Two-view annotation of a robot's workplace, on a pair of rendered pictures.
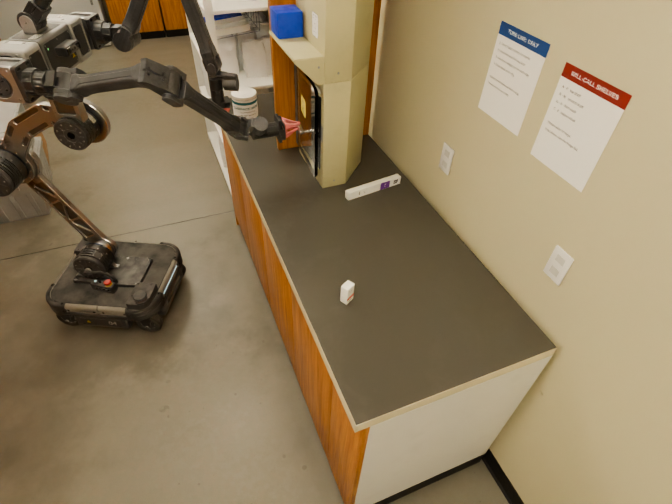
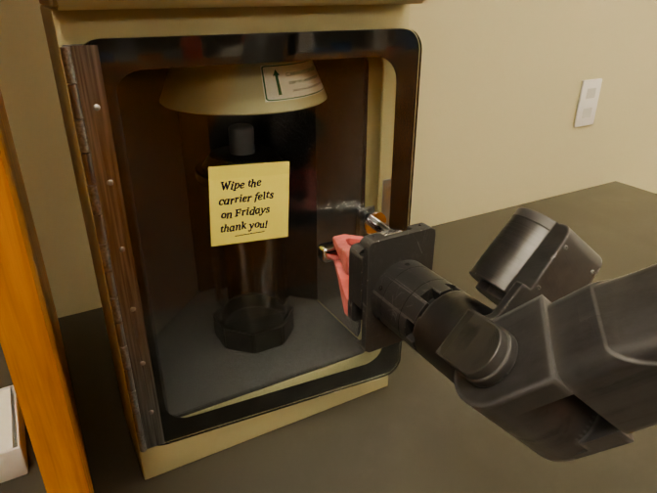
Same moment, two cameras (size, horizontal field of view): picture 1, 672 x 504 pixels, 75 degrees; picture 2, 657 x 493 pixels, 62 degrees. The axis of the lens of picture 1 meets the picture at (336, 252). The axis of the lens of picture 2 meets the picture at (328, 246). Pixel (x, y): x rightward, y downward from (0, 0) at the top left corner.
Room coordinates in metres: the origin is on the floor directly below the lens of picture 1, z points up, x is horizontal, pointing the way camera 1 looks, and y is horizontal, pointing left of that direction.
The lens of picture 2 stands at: (1.73, 0.65, 1.43)
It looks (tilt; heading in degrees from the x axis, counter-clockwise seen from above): 25 degrees down; 265
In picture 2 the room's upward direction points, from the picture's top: straight up
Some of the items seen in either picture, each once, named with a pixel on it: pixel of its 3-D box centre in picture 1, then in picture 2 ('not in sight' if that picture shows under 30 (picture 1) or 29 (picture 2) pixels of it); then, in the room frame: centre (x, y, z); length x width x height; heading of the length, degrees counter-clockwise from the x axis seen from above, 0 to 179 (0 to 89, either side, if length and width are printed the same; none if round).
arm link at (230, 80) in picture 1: (223, 75); not in sight; (1.88, 0.52, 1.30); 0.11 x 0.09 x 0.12; 88
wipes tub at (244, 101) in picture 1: (245, 105); not in sight; (2.19, 0.52, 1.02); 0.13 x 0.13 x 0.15
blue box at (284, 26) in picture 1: (286, 21); not in sight; (1.81, 0.23, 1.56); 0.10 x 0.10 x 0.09; 24
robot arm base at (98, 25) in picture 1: (104, 32); not in sight; (1.91, 1.01, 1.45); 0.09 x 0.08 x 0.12; 178
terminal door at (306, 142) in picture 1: (305, 120); (277, 248); (1.73, 0.16, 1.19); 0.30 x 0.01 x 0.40; 20
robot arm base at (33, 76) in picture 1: (37, 82); not in sight; (1.41, 1.02, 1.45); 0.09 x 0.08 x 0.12; 178
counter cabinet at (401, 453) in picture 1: (333, 263); not in sight; (1.61, 0.01, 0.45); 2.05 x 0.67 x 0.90; 24
